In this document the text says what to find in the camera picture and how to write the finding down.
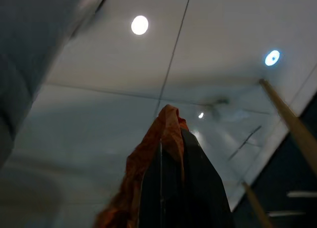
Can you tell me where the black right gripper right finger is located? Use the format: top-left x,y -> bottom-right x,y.
162,128 -> 235,228

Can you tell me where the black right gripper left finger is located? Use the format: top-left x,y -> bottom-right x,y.
139,138 -> 163,228

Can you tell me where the light wooden leg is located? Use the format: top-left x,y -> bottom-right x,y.
241,181 -> 274,228
258,78 -> 317,166

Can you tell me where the orange snack bag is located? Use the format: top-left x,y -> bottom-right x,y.
95,104 -> 189,228

